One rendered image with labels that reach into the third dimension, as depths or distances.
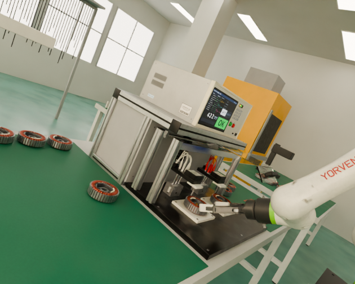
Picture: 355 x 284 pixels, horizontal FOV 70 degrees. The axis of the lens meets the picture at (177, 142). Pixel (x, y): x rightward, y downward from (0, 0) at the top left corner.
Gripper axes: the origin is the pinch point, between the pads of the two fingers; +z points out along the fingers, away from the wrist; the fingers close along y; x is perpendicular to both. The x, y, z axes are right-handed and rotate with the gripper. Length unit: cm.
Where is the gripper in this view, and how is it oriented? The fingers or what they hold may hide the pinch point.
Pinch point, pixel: (209, 206)
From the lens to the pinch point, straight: 113.4
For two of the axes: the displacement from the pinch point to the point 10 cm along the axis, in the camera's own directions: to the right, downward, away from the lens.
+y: 5.9, 1.2, 8.0
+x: 0.1, -9.9, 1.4
